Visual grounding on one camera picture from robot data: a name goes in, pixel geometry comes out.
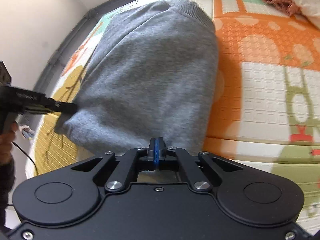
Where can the colourful foam play mat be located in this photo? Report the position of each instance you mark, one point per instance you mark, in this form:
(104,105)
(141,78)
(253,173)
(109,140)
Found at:
(262,92)

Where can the grey sweatshirt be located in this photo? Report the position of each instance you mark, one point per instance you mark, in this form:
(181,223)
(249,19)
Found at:
(150,75)

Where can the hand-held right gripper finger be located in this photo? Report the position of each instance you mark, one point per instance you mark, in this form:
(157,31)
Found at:
(155,155)
(160,155)

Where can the grey bed rail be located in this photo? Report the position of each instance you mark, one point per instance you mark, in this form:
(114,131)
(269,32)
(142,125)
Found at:
(75,27)

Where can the pink ruffled cloth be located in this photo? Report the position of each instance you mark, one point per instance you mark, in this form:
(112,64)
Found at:
(282,3)

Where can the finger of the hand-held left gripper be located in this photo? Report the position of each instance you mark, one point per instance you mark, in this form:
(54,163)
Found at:
(65,107)

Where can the person's left hand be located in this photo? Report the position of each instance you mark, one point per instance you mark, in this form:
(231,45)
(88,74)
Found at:
(6,147)

